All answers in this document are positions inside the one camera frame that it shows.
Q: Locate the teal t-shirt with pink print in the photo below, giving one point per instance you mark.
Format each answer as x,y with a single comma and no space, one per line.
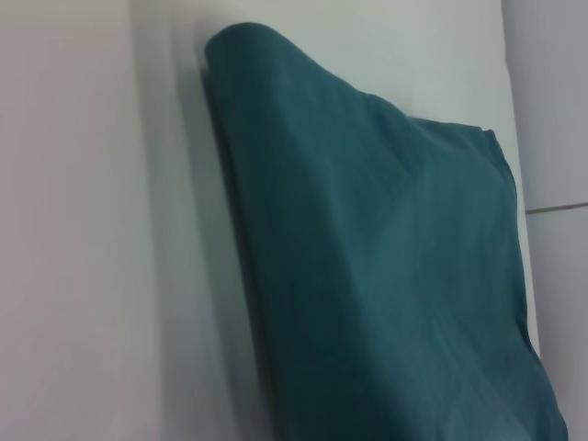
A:
367,252

